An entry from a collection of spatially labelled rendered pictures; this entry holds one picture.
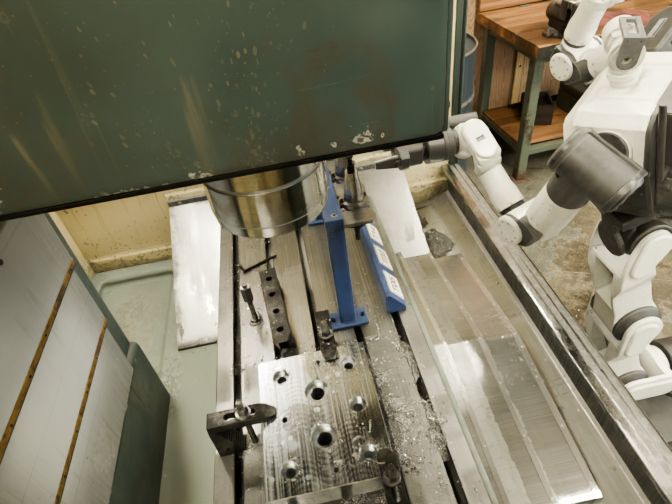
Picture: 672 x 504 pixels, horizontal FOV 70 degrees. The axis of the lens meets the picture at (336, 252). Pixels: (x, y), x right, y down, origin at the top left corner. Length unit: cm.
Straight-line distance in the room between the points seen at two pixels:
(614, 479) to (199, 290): 128
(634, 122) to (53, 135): 96
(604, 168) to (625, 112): 14
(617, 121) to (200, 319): 129
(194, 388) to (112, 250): 75
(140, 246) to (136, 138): 155
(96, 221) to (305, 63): 160
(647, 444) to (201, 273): 134
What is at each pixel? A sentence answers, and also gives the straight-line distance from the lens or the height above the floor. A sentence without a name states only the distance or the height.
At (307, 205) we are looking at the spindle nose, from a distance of 60.
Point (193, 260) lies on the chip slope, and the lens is 175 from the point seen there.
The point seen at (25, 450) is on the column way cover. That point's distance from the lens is 89.
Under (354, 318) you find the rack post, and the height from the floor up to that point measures 92.
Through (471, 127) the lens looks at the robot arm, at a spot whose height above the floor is 123.
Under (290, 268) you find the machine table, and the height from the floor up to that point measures 90.
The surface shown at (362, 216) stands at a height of 122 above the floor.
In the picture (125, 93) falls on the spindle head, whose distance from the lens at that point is 47.
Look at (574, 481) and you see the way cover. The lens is 127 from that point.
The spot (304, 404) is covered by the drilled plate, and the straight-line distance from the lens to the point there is 98.
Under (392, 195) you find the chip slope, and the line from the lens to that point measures 179.
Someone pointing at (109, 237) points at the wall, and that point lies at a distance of 202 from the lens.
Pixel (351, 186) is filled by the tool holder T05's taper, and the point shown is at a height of 126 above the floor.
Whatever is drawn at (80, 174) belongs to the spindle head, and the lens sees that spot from 52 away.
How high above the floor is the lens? 181
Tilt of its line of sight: 41 degrees down
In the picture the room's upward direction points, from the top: 9 degrees counter-clockwise
